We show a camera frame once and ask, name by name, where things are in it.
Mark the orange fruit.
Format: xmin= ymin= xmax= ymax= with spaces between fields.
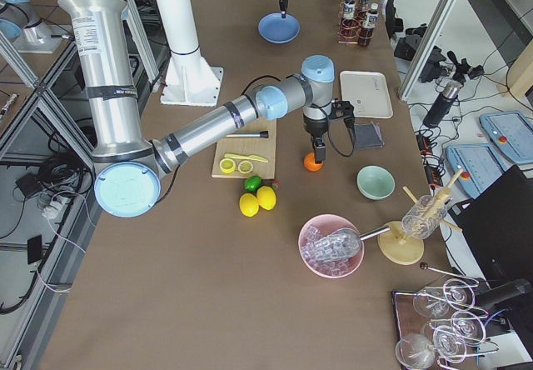
xmin=303 ymin=152 xmax=323 ymax=172

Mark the blue plate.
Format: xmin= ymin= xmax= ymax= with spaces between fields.
xmin=257 ymin=12 xmax=301 ymax=44

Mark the grey folded cloth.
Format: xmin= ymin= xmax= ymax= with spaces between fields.
xmin=355 ymin=122 xmax=385 ymax=150

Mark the wooden cutting board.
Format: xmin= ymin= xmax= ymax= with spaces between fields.
xmin=212 ymin=118 xmax=277 ymax=179

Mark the steel muddler black tip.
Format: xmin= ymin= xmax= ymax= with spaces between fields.
xmin=226 ymin=130 xmax=269 ymax=138

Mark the green bowl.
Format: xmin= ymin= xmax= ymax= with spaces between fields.
xmin=356 ymin=166 xmax=396 ymax=201

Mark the yellow plastic knife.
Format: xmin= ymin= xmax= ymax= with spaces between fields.
xmin=223 ymin=152 xmax=269 ymax=163

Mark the tea bottle top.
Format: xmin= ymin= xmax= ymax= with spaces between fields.
xmin=340 ymin=0 xmax=358 ymax=43

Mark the tea bottle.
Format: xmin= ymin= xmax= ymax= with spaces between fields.
xmin=358 ymin=3 xmax=379 ymax=47
xmin=357 ymin=0 xmax=370 ymax=18
xmin=340 ymin=0 xmax=358 ymax=43

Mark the yellow lemon upper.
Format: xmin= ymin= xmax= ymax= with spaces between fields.
xmin=256 ymin=186 xmax=277 ymax=210

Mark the yellow lemon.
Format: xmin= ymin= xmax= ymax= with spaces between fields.
xmin=256 ymin=186 xmax=277 ymax=210
xmin=239 ymin=192 xmax=259 ymax=218

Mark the cream rabbit tray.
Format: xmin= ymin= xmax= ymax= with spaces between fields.
xmin=340 ymin=70 xmax=393 ymax=119

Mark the green lime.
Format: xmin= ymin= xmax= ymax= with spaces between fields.
xmin=244 ymin=175 xmax=262 ymax=193

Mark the lemon half lower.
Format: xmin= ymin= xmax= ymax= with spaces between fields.
xmin=237 ymin=160 xmax=254 ymax=175

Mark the lemon half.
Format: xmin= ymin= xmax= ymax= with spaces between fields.
xmin=237 ymin=160 xmax=254 ymax=175
xmin=219 ymin=157 xmax=237 ymax=174

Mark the pink bowl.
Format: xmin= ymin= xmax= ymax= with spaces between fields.
xmin=298 ymin=214 xmax=365 ymax=278

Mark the tea bottle lower right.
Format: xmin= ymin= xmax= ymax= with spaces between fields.
xmin=357 ymin=0 xmax=370 ymax=18

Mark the yellow lemon lower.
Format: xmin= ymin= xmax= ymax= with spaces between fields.
xmin=239 ymin=192 xmax=259 ymax=218

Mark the tea bottle lower left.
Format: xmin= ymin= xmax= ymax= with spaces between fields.
xmin=358 ymin=3 xmax=379 ymax=47

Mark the lemon half upper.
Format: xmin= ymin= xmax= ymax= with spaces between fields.
xmin=219 ymin=157 xmax=237 ymax=174

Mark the steel ice scoop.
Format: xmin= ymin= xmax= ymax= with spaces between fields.
xmin=313 ymin=226 xmax=391 ymax=262

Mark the wooden stand base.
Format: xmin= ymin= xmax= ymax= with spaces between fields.
xmin=377 ymin=168 xmax=462 ymax=265

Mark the glass mug on stand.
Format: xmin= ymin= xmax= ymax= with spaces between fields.
xmin=401 ymin=195 xmax=447 ymax=240

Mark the black water bottle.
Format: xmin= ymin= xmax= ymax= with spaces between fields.
xmin=422 ymin=80 xmax=462 ymax=128

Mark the teach pendant near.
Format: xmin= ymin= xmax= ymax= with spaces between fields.
xmin=445 ymin=143 xmax=514 ymax=198

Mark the teach pendant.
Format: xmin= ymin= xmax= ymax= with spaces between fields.
xmin=445 ymin=143 xmax=514 ymax=198
xmin=479 ymin=111 xmax=532 ymax=164

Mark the teach pendant far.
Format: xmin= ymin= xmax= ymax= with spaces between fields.
xmin=479 ymin=111 xmax=532 ymax=164

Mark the black framed tray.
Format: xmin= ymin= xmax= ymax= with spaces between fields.
xmin=390 ymin=288 xmax=509 ymax=370

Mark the wine glasses group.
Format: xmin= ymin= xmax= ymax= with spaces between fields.
xmin=394 ymin=277 xmax=501 ymax=370

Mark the copper wire bottle rack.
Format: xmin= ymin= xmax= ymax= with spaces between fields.
xmin=337 ymin=0 xmax=378 ymax=47

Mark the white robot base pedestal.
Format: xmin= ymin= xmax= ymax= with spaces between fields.
xmin=157 ymin=0 xmax=223 ymax=108

